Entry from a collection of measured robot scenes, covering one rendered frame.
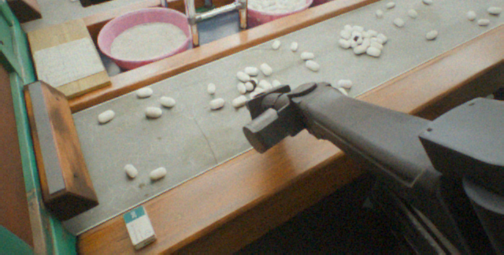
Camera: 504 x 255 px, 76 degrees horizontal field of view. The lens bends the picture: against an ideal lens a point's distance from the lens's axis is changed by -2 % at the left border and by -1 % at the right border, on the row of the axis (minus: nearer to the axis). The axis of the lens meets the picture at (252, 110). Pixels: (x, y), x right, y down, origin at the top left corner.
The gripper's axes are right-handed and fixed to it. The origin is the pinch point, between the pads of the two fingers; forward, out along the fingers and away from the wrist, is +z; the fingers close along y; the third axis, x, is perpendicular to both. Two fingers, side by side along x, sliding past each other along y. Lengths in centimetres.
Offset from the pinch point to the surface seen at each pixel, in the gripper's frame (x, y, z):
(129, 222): 7.2, 32.7, -11.9
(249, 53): -11.0, -10.3, 16.0
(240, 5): -24.0, -12.1, 15.5
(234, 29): -19.5, -17.1, 36.4
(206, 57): -13.8, 1.7, 16.2
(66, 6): -45, 29, 58
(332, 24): -10.6, -39.7, 14.7
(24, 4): -44, 38, 41
